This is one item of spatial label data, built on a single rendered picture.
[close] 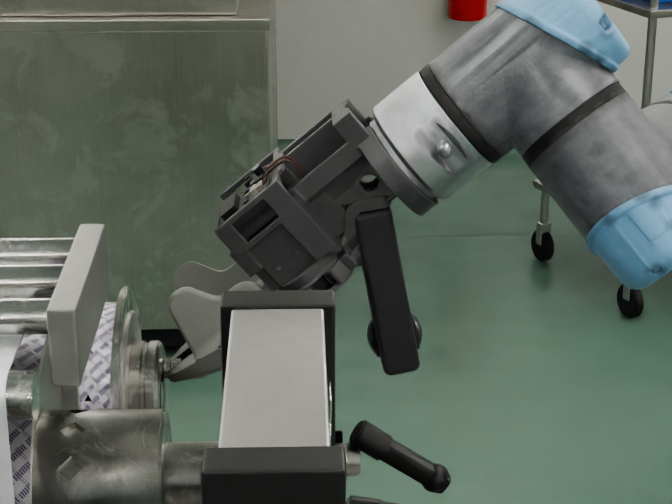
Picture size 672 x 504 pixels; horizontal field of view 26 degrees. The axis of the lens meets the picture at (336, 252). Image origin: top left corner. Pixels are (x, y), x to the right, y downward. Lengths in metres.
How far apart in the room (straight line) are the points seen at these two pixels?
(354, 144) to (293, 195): 0.05
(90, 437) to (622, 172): 0.36
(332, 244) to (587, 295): 3.49
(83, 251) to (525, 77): 0.34
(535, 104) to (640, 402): 2.92
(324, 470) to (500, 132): 0.43
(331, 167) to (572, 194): 0.15
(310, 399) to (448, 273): 3.94
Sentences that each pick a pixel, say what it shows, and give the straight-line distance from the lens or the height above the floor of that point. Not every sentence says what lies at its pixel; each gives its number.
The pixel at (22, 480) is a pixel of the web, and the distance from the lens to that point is 0.65.
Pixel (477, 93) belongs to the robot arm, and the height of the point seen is 1.46.
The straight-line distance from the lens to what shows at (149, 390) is 0.94.
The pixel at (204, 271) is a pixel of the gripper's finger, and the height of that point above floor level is 1.32.
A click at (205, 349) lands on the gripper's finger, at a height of 1.29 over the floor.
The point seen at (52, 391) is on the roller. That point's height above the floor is 1.36.
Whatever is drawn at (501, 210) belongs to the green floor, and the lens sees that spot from 5.04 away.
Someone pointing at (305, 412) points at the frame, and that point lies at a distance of 0.54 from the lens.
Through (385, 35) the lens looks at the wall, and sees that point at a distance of 5.51.
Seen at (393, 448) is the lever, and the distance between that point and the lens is 0.66.
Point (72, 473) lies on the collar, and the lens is 0.69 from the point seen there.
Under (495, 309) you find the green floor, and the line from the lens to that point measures 4.25.
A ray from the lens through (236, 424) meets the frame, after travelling 0.53.
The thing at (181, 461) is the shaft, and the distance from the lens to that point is 0.70.
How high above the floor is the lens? 1.69
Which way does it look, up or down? 21 degrees down
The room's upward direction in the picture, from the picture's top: straight up
